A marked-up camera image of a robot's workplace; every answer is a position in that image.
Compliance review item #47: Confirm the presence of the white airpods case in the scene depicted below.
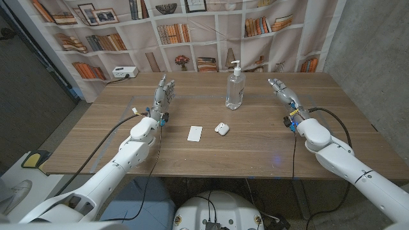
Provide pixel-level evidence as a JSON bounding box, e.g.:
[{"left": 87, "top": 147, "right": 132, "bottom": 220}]
[{"left": 214, "top": 122, "right": 231, "bottom": 137}]

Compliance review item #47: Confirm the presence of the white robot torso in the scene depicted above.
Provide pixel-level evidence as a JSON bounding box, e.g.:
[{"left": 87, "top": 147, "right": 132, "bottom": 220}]
[{"left": 171, "top": 190, "right": 265, "bottom": 230}]

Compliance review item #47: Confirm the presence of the yellow and black floor object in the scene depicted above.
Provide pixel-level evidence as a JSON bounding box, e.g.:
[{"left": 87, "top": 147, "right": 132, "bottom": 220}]
[{"left": 21, "top": 149, "right": 52, "bottom": 176}]

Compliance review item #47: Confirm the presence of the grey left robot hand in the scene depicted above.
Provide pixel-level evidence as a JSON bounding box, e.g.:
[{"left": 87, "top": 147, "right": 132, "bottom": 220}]
[{"left": 147, "top": 73, "right": 176, "bottom": 127}]

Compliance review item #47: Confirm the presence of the printed bookshelf backdrop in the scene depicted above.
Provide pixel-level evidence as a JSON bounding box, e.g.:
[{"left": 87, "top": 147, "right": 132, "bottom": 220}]
[{"left": 17, "top": 0, "right": 348, "bottom": 104}]

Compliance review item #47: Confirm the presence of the black power strip cord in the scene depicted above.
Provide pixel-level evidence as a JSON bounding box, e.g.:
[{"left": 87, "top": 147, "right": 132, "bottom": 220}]
[{"left": 106, "top": 75, "right": 130, "bottom": 86}]

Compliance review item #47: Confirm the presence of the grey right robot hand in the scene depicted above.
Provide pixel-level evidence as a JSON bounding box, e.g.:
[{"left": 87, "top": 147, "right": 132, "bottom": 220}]
[{"left": 267, "top": 78, "right": 311, "bottom": 128}]

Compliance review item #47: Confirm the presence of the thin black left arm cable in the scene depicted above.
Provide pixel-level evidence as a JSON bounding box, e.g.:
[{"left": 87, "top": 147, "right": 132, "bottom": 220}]
[{"left": 100, "top": 125, "right": 164, "bottom": 222}]

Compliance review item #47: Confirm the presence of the white card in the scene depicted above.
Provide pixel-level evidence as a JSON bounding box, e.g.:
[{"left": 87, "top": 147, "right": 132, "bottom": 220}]
[{"left": 187, "top": 125, "right": 203, "bottom": 142}]

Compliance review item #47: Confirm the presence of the clear pump dispenser bottle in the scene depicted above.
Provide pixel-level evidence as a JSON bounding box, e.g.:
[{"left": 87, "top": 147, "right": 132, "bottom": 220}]
[{"left": 225, "top": 59, "right": 247, "bottom": 111}]

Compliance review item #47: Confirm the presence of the grey table leg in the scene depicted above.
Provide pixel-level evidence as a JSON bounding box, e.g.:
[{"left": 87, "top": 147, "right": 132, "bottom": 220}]
[{"left": 292, "top": 179, "right": 313, "bottom": 220}]

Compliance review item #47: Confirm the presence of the white shoe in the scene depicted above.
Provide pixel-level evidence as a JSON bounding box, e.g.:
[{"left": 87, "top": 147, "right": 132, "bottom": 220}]
[{"left": 0, "top": 179, "right": 33, "bottom": 215}]

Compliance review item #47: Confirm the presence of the white power strip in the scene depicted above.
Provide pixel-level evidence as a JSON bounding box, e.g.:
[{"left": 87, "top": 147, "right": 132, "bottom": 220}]
[{"left": 112, "top": 66, "right": 139, "bottom": 79}]

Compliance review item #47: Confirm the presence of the white floor platform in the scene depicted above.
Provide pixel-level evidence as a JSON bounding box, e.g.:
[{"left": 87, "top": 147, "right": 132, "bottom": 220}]
[{"left": 0, "top": 151, "right": 66, "bottom": 224}]

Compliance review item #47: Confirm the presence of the black power adapter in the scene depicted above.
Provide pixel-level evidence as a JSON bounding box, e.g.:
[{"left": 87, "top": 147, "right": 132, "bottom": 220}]
[{"left": 265, "top": 214, "right": 291, "bottom": 230}]

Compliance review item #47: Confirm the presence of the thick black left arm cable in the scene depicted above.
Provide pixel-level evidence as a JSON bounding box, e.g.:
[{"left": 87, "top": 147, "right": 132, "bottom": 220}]
[{"left": 54, "top": 112, "right": 150, "bottom": 196}]

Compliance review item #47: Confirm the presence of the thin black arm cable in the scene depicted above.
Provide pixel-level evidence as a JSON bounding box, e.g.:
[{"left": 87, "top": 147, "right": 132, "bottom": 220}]
[
  {"left": 291, "top": 129, "right": 297, "bottom": 180},
  {"left": 100, "top": 125, "right": 164, "bottom": 222}
]

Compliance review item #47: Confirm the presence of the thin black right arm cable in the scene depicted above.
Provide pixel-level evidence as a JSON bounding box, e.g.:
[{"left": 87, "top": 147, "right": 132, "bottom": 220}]
[{"left": 291, "top": 129, "right": 297, "bottom": 180}]

